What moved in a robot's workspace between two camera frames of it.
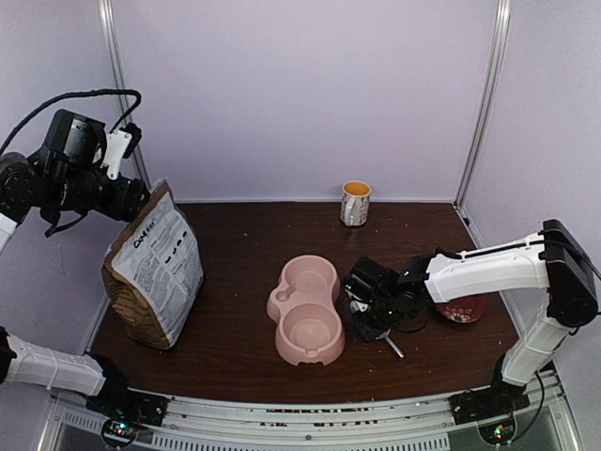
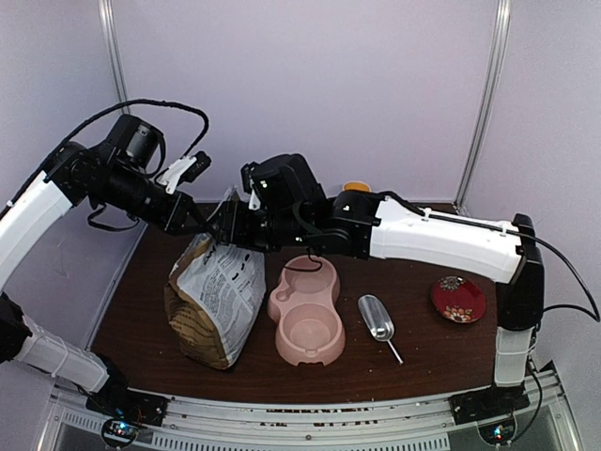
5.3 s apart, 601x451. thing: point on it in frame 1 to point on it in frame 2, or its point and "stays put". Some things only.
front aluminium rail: x=304 y=425 stays put
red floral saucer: x=464 y=309 stays put
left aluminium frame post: x=115 y=57 stays put
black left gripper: x=125 y=204 to x=172 y=220
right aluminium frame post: x=499 y=58 stays put
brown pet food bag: x=153 y=269 to x=215 y=297
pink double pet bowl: x=311 y=327 stays put
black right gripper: x=365 y=331 to x=233 y=229
